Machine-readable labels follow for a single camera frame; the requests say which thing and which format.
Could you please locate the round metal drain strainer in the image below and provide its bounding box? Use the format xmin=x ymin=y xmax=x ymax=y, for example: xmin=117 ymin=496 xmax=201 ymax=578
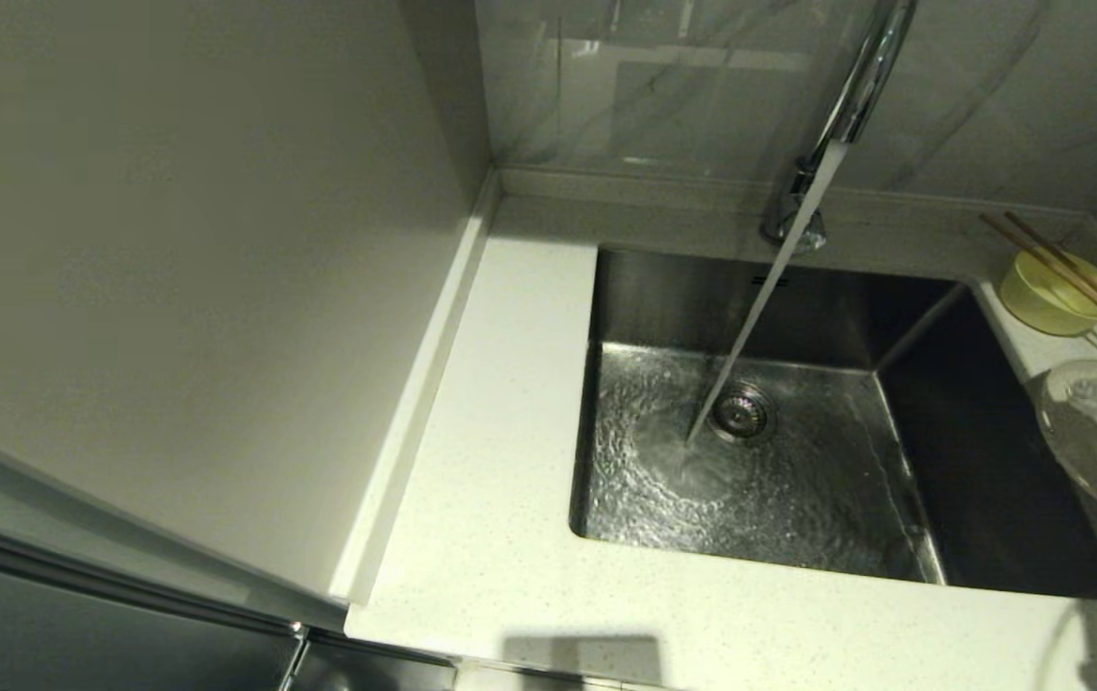
xmin=706 ymin=381 xmax=779 ymax=445

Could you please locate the white counter upstand strip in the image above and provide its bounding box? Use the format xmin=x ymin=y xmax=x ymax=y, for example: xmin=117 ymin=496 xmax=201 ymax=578
xmin=327 ymin=168 xmax=503 ymax=608

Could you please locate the stainless steel sink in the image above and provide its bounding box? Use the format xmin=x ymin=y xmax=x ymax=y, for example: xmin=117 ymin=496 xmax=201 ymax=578
xmin=567 ymin=245 xmax=1097 ymax=604

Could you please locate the yellow-green bowl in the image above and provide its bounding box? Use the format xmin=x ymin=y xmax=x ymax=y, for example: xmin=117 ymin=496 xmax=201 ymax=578
xmin=999 ymin=250 xmax=1097 ymax=337

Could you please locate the grey cabinet door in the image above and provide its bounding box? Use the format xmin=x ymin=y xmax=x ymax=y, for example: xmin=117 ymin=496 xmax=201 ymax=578
xmin=0 ymin=427 xmax=458 ymax=691

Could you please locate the chrome faucet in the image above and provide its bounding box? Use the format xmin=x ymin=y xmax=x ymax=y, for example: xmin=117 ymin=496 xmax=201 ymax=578
xmin=762 ymin=0 xmax=921 ymax=253

